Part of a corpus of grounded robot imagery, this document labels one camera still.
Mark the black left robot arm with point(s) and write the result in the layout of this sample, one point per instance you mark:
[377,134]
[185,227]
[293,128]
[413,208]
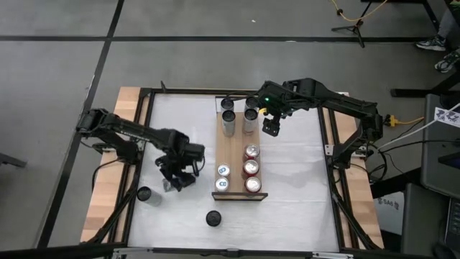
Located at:
[122,131]

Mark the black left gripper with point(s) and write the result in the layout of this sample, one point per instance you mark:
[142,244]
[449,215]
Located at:
[185,151]

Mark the red Coca-Cola can white script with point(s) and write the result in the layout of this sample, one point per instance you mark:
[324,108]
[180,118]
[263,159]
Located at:
[251,167]

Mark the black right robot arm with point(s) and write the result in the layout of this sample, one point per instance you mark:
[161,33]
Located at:
[345,102]

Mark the grey computer case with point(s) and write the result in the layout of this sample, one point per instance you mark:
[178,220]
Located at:
[435,162]

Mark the black frame bracket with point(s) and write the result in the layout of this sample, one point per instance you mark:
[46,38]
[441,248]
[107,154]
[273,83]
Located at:
[163,87]

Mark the grey chair leg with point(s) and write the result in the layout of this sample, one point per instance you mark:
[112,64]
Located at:
[10,160]

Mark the dark electronic device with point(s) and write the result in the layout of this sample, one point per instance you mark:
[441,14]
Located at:
[453,223]

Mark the wooden tray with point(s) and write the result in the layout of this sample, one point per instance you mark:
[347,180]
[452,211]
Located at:
[235,154]

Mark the red Coca-Cola can black print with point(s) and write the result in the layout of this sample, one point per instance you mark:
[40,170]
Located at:
[252,184]
[251,151]

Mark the white paper tag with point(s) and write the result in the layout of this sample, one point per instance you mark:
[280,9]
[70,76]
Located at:
[445,117]

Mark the grey cabinet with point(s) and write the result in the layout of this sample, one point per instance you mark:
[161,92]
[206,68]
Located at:
[424,223]

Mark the white cardboard box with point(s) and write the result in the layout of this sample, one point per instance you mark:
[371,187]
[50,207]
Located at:
[390,216]

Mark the black tripod stand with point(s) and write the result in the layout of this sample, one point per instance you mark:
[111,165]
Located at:
[359,36]

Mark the black gantry beam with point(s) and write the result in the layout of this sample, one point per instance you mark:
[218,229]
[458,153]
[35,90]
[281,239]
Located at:
[54,252]

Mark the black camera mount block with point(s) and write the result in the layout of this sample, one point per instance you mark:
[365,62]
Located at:
[233,253]

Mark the blue silver Red Bull can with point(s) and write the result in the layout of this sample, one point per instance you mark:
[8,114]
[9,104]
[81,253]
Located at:
[221,184]
[223,170]

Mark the black aluminium table frame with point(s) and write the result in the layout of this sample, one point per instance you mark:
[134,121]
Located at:
[187,91]

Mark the person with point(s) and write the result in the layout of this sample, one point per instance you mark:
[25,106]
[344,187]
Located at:
[433,44]

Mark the white Celsius can black lid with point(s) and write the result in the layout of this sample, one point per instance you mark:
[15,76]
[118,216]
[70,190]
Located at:
[145,194]
[250,118]
[250,102]
[213,218]
[227,104]
[228,120]

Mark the black desk frame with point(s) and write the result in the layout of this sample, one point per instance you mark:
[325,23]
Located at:
[413,93]

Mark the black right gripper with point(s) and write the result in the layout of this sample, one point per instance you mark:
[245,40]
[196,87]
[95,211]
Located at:
[275,100]

